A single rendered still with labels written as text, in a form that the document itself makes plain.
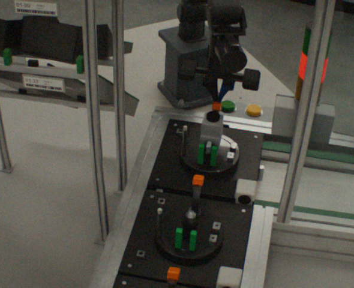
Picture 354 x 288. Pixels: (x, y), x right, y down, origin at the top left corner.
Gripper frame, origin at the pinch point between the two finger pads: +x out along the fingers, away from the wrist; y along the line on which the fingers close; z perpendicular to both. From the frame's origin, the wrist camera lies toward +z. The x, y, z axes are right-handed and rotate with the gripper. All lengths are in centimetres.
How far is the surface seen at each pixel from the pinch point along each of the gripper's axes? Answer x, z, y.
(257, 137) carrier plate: 11.7, 0.1, -10.6
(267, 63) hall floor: 109, 193, -10
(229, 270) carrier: 9.7, -43.9, -9.8
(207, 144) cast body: 4.2, -14.3, -0.1
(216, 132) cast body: 1.9, -12.4, -1.6
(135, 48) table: 23, 52, 34
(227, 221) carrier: 11.7, -29.1, -7.4
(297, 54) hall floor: 109, 210, -28
